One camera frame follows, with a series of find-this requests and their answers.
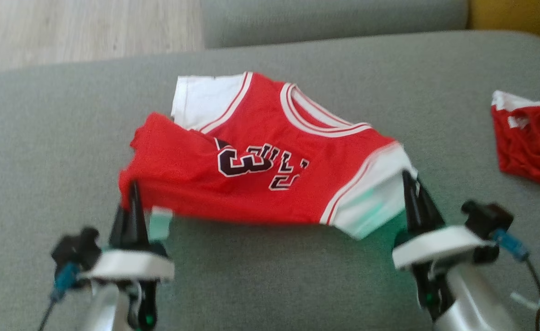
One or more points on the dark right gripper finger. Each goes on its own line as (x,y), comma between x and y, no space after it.
(430,211)
(410,207)

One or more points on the red basketball jersey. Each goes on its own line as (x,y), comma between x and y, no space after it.
(260,184)

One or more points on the red shorts white waistband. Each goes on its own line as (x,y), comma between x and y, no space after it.
(531,147)

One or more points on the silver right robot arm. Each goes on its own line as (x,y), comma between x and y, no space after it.
(476,303)

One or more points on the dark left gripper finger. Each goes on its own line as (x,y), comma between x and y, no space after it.
(118,234)
(137,225)

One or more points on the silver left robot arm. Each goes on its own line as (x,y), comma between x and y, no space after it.
(104,308)

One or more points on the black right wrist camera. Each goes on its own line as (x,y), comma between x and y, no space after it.
(486,220)

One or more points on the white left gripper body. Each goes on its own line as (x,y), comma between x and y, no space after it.
(127,266)

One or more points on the grey fabric sofa section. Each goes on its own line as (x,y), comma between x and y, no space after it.
(334,20)

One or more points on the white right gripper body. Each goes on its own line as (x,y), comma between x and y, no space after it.
(435,246)

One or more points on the mustard yellow cushion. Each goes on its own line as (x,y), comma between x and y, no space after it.
(518,20)

